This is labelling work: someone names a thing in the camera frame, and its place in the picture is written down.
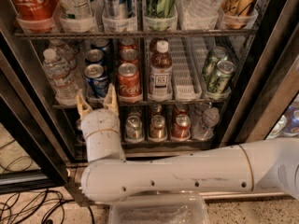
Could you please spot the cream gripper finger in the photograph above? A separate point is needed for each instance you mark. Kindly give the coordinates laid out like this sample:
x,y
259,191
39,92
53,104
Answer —
x,y
83,107
110,101

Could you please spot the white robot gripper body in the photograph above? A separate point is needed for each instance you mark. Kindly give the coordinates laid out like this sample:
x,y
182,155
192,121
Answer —
x,y
98,120

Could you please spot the blue pepsi can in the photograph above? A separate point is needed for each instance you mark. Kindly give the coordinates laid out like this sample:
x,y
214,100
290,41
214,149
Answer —
x,y
104,45
97,78
94,56

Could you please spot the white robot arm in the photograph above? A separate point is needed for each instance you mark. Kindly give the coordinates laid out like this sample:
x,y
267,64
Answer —
x,y
284,160

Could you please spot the bottom shelf pepsi can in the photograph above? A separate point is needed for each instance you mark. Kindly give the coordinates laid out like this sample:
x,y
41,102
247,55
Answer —
x,y
79,131

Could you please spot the front red coca-cola can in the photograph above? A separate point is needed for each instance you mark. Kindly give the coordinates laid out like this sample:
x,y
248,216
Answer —
x,y
129,80

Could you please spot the red coca-cola can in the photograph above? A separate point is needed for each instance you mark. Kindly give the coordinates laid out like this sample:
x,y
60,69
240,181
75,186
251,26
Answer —
x,y
129,56
127,43
129,80

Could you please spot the bottom shelf silver green can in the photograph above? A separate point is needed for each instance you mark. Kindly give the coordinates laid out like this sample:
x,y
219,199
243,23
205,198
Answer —
x,y
133,127

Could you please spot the bottom shelf brown can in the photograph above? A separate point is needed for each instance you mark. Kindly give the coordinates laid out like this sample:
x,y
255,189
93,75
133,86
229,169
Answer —
x,y
157,127

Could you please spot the rear red coca-cola can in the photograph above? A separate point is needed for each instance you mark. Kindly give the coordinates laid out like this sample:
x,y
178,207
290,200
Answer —
x,y
127,43

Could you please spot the left glass fridge door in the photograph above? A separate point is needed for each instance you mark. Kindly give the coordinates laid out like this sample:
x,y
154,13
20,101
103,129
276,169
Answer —
x,y
19,115

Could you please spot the glass fridge door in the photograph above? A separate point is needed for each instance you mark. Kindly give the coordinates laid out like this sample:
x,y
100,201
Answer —
x,y
19,115
268,79

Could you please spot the bottom shelf red can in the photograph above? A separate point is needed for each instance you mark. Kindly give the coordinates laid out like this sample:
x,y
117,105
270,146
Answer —
x,y
181,127

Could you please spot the empty white shelf tray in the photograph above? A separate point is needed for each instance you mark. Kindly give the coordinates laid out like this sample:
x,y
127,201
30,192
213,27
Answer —
x,y
185,82

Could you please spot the bottom shelf water bottle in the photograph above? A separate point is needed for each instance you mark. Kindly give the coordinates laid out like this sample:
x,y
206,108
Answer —
x,y
204,127

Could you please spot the silver blue can top shelf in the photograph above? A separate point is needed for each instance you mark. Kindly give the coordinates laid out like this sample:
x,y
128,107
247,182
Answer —
x,y
119,9

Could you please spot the clear sprite bottle top shelf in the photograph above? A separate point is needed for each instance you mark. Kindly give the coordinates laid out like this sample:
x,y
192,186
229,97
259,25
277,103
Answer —
x,y
76,9

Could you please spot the front green soda can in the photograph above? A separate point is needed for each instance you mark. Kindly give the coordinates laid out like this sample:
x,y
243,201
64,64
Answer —
x,y
221,77

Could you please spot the green soda can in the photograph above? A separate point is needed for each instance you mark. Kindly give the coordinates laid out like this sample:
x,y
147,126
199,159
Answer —
x,y
213,57
221,77

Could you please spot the large coca-cola bottle top shelf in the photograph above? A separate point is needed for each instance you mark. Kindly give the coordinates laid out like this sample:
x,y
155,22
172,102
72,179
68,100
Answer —
x,y
36,16

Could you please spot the green bottle top shelf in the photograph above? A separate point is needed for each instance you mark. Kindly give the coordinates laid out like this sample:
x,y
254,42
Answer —
x,y
160,9

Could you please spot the rear green soda can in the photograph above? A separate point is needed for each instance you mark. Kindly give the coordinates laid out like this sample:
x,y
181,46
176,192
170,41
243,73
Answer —
x,y
213,57

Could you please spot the clear water bottle top shelf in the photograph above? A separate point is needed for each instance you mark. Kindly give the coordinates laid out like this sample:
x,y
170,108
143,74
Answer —
x,y
204,0

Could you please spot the right glass fridge door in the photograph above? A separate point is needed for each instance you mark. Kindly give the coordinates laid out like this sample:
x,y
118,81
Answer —
x,y
268,79

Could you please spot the orange gold can top shelf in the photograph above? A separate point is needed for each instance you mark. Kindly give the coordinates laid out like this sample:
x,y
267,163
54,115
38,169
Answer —
x,y
238,12

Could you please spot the front clear water bottle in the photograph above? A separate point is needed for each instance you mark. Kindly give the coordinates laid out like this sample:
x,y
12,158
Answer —
x,y
63,79

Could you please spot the rear clear water bottle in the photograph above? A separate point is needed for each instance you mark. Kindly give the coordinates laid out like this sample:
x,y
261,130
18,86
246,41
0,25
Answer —
x,y
64,50

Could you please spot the front brown tea bottle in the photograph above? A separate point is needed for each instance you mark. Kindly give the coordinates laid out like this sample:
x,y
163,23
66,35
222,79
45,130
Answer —
x,y
160,72

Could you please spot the brown tea bottle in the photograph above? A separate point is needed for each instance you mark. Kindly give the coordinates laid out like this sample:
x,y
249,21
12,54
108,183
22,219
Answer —
x,y
160,72
153,44

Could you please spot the rear brown tea bottle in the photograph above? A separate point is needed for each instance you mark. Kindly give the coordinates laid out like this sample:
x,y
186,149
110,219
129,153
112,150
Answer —
x,y
153,44

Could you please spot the clear plastic bin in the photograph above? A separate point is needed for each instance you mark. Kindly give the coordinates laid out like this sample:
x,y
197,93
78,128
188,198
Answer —
x,y
185,208

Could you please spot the middle wire shelf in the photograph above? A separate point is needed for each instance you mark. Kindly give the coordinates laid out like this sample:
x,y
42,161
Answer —
x,y
170,102

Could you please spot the wire shelf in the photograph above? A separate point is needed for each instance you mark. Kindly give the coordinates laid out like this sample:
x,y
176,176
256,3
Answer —
x,y
135,34
170,102

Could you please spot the top wire shelf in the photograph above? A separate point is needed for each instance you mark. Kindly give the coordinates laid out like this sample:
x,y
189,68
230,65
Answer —
x,y
135,34

